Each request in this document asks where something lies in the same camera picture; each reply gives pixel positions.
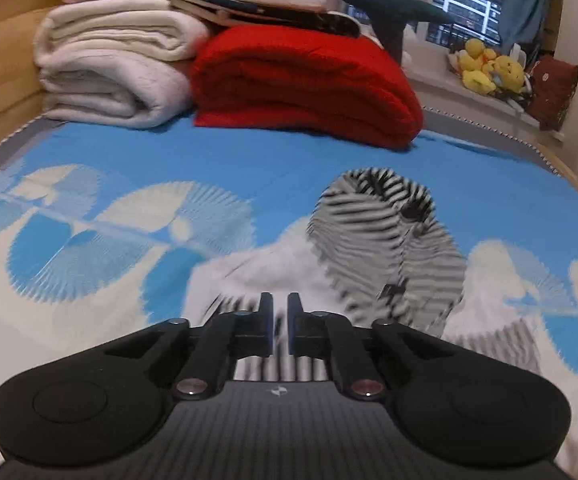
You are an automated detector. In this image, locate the brown bag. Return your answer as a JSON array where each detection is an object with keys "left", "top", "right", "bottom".
[{"left": 525, "top": 56, "right": 578, "bottom": 131}]

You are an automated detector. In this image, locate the white black striped small shirt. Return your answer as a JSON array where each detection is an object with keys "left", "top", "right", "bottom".
[{"left": 184, "top": 166, "right": 540, "bottom": 383}]

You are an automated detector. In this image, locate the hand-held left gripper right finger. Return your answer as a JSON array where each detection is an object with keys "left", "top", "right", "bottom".
[{"left": 287, "top": 291, "right": 462, "bottom": 401}]

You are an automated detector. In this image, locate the yellow plush toy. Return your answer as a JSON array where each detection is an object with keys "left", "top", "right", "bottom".
[
  {"left": 489, "top": 55, "right": 526, "bottom": 94},
  {"left": 456, "top": 38, "right": 500, "bottom": 96}
]

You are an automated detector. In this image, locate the dark patterned folded cloth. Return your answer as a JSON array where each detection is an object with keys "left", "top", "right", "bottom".
[{"left": 169, "top": 0, "right": 361, "bottom": 38}]

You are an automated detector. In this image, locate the blue curtain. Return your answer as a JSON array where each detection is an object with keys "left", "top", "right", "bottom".
[{"left": 498, "top": 0, "right": 568, "bottom": 56}]

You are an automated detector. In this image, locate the red folded blanket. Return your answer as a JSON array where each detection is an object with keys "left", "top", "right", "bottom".
[{"left": 190, "top": 25, "right": 425, "bottom": 150}]

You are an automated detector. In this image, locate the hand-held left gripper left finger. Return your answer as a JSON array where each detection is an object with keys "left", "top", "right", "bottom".
[{"left": 101, "top": 291, "right": 275, "bottom": 401}]

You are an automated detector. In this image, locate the grey mattress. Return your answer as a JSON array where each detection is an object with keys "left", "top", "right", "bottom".
[{"left": 0, "top": 107, "right": 562, "bottom": 173}]

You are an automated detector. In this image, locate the white window sill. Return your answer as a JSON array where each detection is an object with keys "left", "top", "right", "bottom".
[{"left": 403, "top": 49, "right": 566, "bottom": 144}]

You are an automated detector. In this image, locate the blue white printed blanket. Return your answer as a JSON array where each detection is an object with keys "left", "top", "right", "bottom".
[{"left": 0, "top": 110, "right": 578, "bottom": 480}]

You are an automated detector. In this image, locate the cream folded blanket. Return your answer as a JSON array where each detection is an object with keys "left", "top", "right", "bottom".
[{"left": 34, "top": 0, "right": 210, "bottom": 128}]

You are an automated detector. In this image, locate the window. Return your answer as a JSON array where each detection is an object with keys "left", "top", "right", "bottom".
[{"left": 339, "top": 0, "right": 511, "bottom": 52}]

